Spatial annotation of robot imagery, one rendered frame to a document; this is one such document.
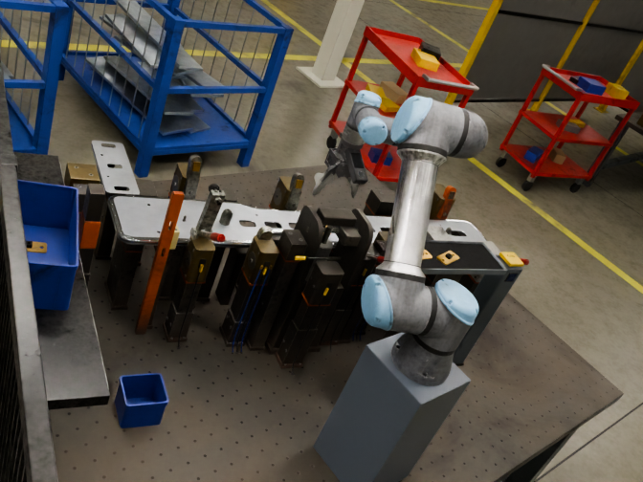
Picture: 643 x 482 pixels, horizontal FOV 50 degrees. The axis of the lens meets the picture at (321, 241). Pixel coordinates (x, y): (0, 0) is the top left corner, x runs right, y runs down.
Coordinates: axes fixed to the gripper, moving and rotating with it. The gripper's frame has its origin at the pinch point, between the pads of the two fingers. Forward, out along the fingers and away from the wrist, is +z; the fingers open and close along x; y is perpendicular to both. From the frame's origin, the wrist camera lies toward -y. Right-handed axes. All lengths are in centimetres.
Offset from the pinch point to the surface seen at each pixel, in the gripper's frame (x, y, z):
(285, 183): 8.2, 17.7, 6.4
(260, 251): 31.9, -22.2, 5.0
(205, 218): 48, -16, -1
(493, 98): -381, 348, 84
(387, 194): -34.2, 18.1, 8.0
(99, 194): 77, -19, -8
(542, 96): -469, 372, 81
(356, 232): 5.0, -23.9, -3.7
